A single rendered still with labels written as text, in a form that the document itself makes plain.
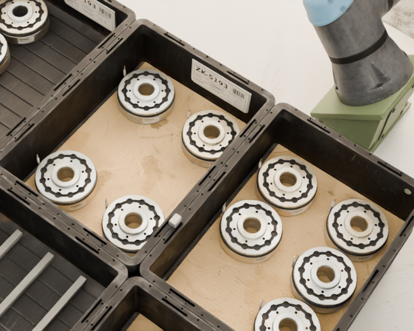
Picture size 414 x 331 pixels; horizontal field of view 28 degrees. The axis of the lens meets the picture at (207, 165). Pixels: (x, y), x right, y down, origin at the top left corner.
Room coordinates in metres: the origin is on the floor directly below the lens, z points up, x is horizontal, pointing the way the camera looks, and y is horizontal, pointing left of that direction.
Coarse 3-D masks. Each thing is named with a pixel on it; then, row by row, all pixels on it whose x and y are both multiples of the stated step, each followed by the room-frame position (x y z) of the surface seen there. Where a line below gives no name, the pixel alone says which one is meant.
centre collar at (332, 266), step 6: (318, 264) 0.57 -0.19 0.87; (324, 264) 0.57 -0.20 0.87; (330, 264) 0.57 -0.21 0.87; (312, 270) 0.56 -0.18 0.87; (336, 270) 0.56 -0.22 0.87; (312, 276) 0.55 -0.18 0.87; (336, 276) 0.55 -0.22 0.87; (318, 282) 0.54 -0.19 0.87; (324, 282) 0.54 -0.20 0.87; (330, 282) 0.54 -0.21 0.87; (336, 282) 0.54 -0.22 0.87; (324, 288) 0.53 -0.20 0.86; (330, 288) 0.53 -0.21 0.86
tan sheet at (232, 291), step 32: (320, 192) 0.72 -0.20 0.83; (352, 192) 0.73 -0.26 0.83; (288, 224) 0.66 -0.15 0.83; (320, 224) 0.66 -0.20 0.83; (192, 256) 0.58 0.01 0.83; (224, 256) 0.58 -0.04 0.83; (288, 256) 0.60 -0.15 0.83; (192, 288) 0.52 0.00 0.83; (224, 288) 0.53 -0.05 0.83; (256, 288) 0.53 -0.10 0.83; (288, 288) 0.54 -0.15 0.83; (224, 320) 0.47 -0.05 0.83; (320, 320) 0.49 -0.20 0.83
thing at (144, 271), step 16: (272, 112) 0.81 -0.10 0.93; (288, 112) 0.81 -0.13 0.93; (256, 128) 0.77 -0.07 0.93; (320, 128) 0.79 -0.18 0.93; (352, 144) 0.76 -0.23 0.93; (240, 160) 0.71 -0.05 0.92; (368, 160) 0.74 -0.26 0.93; (224, 176) 0.67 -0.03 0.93; (400, 176) 0.72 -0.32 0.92; (208, 192) 0.64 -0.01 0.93; (192, 208) 0.61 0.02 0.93; (160, 240) 0.55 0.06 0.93; (400, 240) 0.59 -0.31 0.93; (384, 256) 0.56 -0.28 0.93; (144, 272) 0.50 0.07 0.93; (160, 288) 0.47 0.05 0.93; (368, 288) 0.51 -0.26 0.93; (192, 304) 0.46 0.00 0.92; (352, 304) 0.48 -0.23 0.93; (208, 320) 0.43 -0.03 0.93
